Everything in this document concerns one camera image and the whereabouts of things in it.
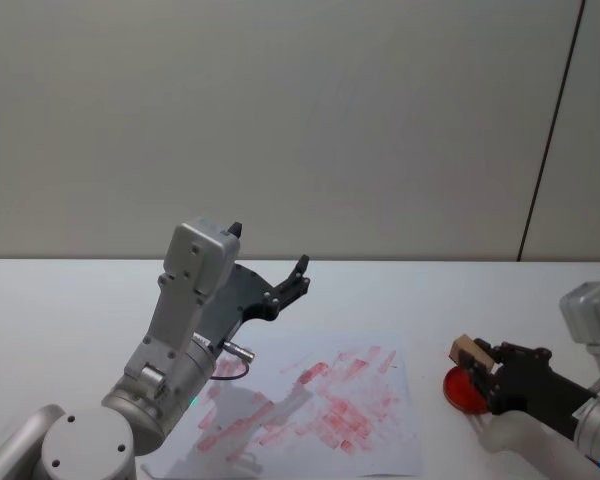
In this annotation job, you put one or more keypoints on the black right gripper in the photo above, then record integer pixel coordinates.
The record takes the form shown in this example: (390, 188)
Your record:
(530, 385)

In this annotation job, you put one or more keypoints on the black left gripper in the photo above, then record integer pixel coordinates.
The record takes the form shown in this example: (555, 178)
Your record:
(240, 300)

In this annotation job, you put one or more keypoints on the small wooden stamp block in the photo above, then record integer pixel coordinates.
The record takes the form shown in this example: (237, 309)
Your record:
(462, 350)

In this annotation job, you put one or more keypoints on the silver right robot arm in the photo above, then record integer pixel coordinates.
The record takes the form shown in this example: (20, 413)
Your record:
(587, 310)

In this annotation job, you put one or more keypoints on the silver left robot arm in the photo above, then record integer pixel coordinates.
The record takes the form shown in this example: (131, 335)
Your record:
(185, 300)

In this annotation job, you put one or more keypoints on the round red ink pad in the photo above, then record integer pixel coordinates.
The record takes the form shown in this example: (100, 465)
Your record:
(457, 389)

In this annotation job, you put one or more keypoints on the white paper, red stamp marks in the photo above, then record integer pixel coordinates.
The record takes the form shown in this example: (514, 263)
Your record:
(340, 400)

